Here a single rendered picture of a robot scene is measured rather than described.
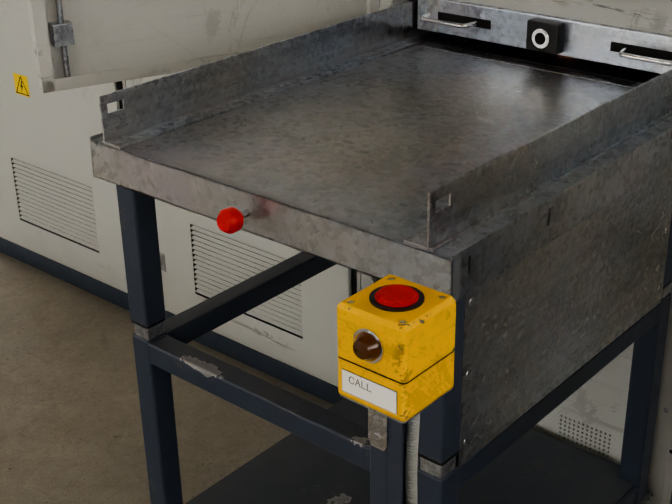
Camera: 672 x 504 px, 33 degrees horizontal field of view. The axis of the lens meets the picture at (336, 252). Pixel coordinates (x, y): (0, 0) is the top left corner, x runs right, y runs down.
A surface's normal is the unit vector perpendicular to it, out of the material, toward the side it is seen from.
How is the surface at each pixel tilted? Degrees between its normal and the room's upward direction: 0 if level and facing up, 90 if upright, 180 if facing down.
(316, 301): 90
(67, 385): 0
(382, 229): 0
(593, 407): 90
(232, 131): 0
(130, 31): 90
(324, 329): 90
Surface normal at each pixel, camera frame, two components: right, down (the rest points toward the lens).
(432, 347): 0.76, 0.25
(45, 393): -0.02, -0.90
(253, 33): 0.47, 0.37
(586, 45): -0.65, 0.33
